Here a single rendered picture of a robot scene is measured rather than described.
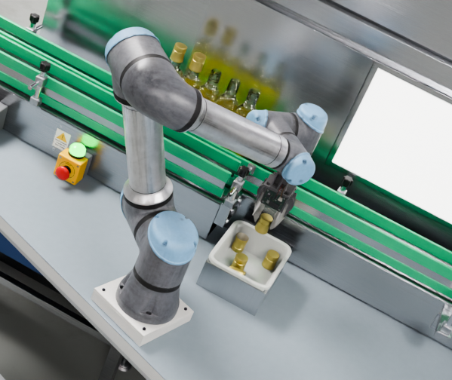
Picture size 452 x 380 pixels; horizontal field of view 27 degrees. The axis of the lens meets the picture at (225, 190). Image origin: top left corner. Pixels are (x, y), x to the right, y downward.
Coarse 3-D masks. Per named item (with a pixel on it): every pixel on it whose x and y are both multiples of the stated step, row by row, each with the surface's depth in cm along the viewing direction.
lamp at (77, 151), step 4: (72, 144) 253; (76, 144) 253; (80, 144) 254; (72, 148) 252; (76, 148) 252; (80, 148) 252; (84, 148) 253; (68, 152) 253; (72, 152) 252; (76, 152) 252; (80, 152) 252; (84, 152) 253; (72, 156) 252; (76, 156) 252; (80, 156) 253; (84, 156) 254
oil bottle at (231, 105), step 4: (220, 96) 251; (224, 96) 251; (216, 100) 251; (220, 100) 251; (224, 100) 250; (228, 100) 250; (232, 100) 251; (236, 100) 252; (220, 104) 251; (224, 104) 250; (228, 104) 250; (232, 104) 250; (236, 104) 252; (228, 108) 250; (232, 108) 251
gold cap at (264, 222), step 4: (260, 216) 242; (264, 216) 242; (268, 216) 243; (260, 220) 242; (264, 220) 241; (268, 220) 242; (260, 224) 242; (264, 224) 242; (268, 224) 242; (256, 228) 244; (260, 228) 243; (264, 228) 243; (268, 228) 243; (260, 232) 243; (264, 232) 244
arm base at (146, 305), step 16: (128, 288) 217; (144, 288) 214; (160, 288) 214; (176, 288) 217; (128, 304) 217; (144, 304) 215; (160, 304) 216; (176, 304) 220; (144, 320) 217; (160, 320) 218
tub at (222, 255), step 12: (240, 228) 253; (252, 228) 252; (228, 240) 248; (252, 240) 254; (264, 240) 252; (276, 240) 251; (216, 252) 239; (228, 252) 252; (252, 252) 255; (264, 252) 254; (288, 252) 249; (216, 264) 235; (228, 264) 248; (252, 264) 251; (276, 264) 253; (240, 276) 234; (252, 276) 247; (264, 276) 249; (276, 276) 239; (264, 288) 234
